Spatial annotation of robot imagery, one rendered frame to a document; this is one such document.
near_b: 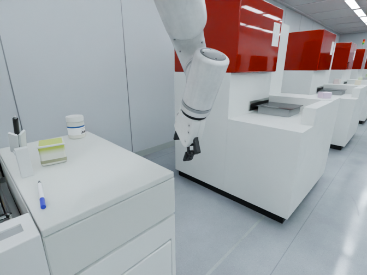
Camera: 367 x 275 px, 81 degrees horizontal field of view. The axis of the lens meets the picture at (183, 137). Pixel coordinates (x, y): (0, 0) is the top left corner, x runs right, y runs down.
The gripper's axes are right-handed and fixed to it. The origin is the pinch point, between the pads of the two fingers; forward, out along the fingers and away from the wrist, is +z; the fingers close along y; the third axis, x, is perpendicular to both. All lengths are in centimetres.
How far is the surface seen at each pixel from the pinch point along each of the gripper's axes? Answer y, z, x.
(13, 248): 21.1, -4.0, -41.6
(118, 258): 23.0, 13.4, -23.9
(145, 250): 22.0, 17.9, -16.0
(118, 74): -207, 95, 13
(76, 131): -34, 21, -32
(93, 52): -210, 69, -14
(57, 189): 5.2, 3.6, -36.3
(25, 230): 17.5, -2.6, -40.4
